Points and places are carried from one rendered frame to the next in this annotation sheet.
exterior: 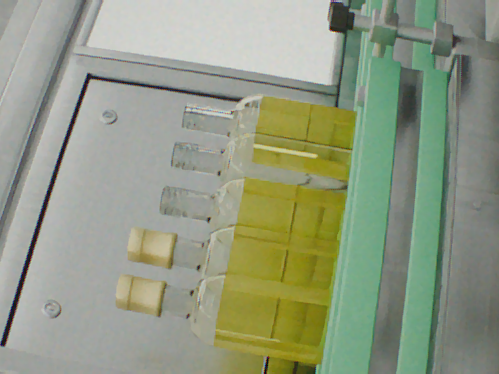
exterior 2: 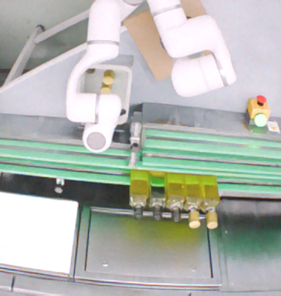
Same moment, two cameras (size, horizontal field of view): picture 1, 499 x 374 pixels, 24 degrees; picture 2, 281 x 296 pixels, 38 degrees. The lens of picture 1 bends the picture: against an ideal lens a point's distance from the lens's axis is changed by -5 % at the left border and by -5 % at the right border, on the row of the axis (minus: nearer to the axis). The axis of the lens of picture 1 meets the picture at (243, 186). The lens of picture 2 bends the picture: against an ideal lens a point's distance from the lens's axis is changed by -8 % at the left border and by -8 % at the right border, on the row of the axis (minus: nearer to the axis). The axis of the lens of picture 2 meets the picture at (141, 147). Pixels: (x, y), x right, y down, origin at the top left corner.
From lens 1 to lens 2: 1.38 m
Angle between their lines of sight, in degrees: 65
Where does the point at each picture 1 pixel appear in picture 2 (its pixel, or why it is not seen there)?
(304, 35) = (53, 208)
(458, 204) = (201, 127)
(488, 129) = (171, 119)
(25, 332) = (204, 273)
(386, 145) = (181, 142)
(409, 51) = (104, 154)
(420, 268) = (218, 139)
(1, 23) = not seen: outside the picture
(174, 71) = (79, 243)
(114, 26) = (55, 264)
